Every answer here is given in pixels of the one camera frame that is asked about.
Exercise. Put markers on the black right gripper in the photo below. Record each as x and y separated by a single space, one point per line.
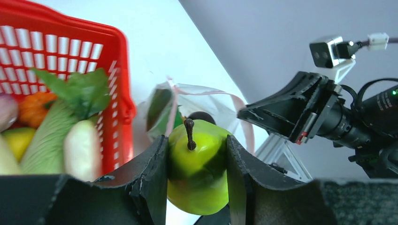
298 110

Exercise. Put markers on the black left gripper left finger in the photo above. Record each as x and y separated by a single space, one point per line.
133 194

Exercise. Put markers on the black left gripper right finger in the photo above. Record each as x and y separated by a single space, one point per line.
261 195

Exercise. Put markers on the green pear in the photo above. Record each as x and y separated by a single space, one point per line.
197 167

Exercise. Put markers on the dark purple round fruit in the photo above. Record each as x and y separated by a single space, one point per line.
200 115

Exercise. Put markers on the clear zip top bag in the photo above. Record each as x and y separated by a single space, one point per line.
169 102

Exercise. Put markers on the red plastic shopping basket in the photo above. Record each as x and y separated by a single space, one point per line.
32 35

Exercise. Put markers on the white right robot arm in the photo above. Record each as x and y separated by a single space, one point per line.
369 126

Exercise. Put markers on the small white radish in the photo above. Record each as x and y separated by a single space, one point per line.
82 156

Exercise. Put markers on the white chinese cabbage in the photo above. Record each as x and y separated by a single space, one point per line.
45 152

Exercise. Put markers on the green leaf sprig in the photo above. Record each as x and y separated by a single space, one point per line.
85 94

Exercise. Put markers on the yellow lemon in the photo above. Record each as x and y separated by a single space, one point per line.
18 140

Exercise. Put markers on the orange bell pepper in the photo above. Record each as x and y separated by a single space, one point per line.
34 108

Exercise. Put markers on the purple onion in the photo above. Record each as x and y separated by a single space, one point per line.
8 111

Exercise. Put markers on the aluminium frame rail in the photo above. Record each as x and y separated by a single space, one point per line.
278 152

